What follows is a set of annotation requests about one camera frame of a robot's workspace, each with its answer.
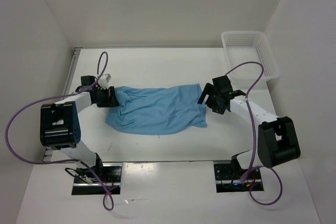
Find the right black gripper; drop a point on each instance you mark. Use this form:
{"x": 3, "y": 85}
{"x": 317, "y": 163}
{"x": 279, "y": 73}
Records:
{"x": 208, "y": 89}

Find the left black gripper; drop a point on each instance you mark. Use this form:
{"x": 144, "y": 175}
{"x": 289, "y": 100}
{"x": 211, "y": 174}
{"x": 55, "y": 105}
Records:
{"x": 111, "y": 100}

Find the blue shorts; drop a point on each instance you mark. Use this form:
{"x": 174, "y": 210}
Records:
{"x": 157, "y": 111}

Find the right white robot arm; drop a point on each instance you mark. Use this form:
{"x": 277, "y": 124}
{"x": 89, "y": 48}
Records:
{"x": 275, "y": 140}

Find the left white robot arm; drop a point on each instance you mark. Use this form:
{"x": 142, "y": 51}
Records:
{"x": 59, "y": 122}

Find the white plastic basket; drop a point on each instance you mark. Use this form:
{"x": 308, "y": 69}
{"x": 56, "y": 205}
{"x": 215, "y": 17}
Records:
{"x": 244, "y": 46}

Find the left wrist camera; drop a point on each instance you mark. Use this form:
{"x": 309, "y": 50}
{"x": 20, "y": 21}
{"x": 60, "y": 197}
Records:
{"x": 103, "y": 82}

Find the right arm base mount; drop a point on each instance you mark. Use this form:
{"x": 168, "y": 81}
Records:
{"x": 228, "y": 182}

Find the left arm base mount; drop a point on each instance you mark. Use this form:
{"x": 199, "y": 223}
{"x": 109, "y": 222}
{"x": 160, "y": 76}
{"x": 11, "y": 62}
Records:
{"x": 86, "y": 184}

